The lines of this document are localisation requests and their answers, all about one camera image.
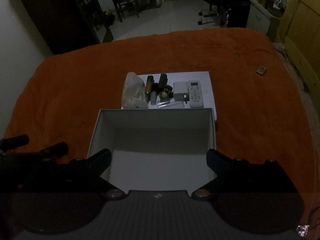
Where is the dark wooden cabinet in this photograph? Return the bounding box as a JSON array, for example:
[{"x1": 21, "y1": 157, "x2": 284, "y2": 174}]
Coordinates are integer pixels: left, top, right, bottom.
[{"x1": 12, "y1": 0, "x2": 114, "y2": 55}]

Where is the white low cabinet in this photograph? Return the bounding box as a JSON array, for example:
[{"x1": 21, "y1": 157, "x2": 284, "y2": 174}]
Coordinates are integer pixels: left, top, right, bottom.
[{"x1": 246, "y1": 0, "x2": 272, "y2": 35}]

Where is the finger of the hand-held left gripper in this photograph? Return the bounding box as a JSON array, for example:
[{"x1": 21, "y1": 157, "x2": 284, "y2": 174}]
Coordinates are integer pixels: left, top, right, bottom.
[
  {"x1": 0, "y1": 134, "x2": 30, "y2": 153},
  {"x1": 30, "y1": 142, "x2": 69, "y2": 162}
]

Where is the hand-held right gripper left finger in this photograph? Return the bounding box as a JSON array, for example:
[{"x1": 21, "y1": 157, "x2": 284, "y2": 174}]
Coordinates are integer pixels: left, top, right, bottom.
[{"x1": 25, "y1": 149, "x2": 125, "y2": 200}]

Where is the white cardboard box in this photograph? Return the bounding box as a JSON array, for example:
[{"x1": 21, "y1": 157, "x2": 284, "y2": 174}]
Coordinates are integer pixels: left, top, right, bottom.
[{"x1": 87, "y1": 108, "x2": 217, "y2": 193}]

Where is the orange blanket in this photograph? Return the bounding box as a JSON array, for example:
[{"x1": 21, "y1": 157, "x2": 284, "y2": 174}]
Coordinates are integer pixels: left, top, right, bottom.
[{"x1": 4, "y1": 27, "x2": 316, "y2": 232}]

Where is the white power adapter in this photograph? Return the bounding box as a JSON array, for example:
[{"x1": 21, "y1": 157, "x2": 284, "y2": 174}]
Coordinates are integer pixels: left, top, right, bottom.
[{"x1": 173, "y1": 81, "x2": 190, "y2": 104}]

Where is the clear plastic bag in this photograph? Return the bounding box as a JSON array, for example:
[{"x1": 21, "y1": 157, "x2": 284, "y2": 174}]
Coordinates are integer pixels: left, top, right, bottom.
[{"x1": 121, "y1": 72, "x2": 148, "y2": 109}]

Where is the computer tower with lights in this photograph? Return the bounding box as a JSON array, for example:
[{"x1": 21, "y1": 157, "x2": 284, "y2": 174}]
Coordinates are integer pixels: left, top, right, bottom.
[{"x1": 220, "y1": 6, "x2": 251, "y2": 28}]

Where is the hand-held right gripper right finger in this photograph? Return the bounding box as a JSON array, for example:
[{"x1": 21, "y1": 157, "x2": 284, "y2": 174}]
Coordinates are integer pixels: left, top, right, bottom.
[{"x1": 191, "y1": 149, "x2": 299, "y2": 200}]

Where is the white remote control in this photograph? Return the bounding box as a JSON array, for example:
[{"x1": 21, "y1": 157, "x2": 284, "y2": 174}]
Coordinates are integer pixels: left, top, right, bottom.
[{"x1": 188, "y1": 80, "x2": 204, "y2": 108}]

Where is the orange and black tube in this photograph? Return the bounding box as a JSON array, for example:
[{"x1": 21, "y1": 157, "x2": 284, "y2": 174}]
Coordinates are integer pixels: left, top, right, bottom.
[{"x1": 145, "y1": 75, "x2": 155, "y2": 97}]

